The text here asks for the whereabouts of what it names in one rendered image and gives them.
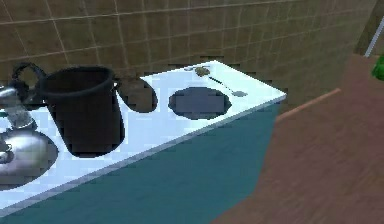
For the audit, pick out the dark grey round plate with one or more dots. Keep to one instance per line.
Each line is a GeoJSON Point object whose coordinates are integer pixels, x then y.
{"type": "Point", "coordinates": [199, 103]}

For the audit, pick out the silver spoon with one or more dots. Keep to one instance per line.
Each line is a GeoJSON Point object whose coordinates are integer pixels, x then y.
{"type": "Point", "coordinates": [213, 79]}

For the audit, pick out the teal cupboard with white worktop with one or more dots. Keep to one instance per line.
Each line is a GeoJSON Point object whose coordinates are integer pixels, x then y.
{"type": "Point", "coordinates": [173, 173]}

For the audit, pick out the silver tap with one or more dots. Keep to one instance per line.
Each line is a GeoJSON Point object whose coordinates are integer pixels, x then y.
{"type": "Point", "coordinates": [15, 106]}

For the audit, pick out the green house plant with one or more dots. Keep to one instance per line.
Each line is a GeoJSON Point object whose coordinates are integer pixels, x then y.
{"type": "Point", "coordinates": [378, 69]}

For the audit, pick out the grey door frame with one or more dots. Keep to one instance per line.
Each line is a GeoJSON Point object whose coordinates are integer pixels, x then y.
{"type": "Point", "coordinates": [374, 38]}

